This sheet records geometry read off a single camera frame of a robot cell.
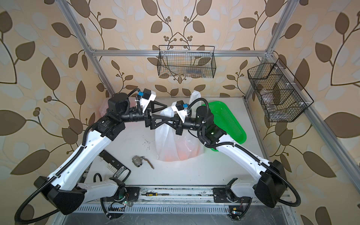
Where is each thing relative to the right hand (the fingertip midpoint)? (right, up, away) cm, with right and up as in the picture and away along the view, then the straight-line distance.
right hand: (163, 119), depth 64 cm
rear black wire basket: (+12, +39, +33) cm, 52 cm away
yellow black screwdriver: (-10, -41, +11) cm, 43 cm away
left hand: (+1, +4, -4) cm, 6 cm away
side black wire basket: (+62, +12, +10) cm, 64 cm away
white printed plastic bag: (+3, -14, +7) cm, 16 cm away
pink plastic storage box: (-50, +8, +39) cm, 64 cm away
